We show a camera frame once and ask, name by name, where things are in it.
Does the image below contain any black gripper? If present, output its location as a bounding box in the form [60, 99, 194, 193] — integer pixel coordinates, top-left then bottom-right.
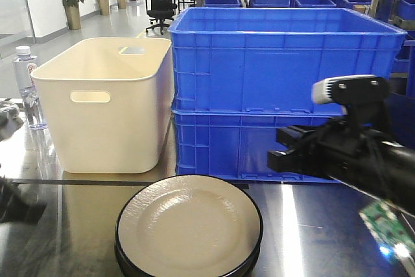
[267, 117, 393, 183]

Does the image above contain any beige plate black rim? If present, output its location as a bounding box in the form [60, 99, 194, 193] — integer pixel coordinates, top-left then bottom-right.
[115, 175, 264, 276]
[114, 241, 260, 276]

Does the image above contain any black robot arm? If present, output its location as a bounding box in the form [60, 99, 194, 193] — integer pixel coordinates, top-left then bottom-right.
[267, 117, 414, 215]

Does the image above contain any lower blue plastic crate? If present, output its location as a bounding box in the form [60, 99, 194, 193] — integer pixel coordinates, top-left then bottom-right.
[172, 101, 330, 183]

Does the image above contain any blue plastic crate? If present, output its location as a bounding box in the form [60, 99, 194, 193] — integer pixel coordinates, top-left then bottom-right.
[169, 7, 407, 115]
[172, 101, 330, 183]

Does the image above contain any upper blue plastic crate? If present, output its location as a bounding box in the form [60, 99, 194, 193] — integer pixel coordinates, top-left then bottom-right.
[169, 7, 407, 115]

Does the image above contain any green circuit board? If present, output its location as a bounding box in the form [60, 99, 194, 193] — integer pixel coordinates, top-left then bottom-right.
[359, 200, 414, 259]

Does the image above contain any cream plastic storage bin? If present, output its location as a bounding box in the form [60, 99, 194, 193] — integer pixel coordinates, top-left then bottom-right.
[31, 37, 174, 174]

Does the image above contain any clear water bottle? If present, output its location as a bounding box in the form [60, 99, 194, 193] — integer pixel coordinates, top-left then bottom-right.
[14, 45, 47, 130]

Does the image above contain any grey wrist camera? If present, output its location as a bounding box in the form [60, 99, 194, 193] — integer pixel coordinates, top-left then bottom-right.
[311, 75, 390, 111]

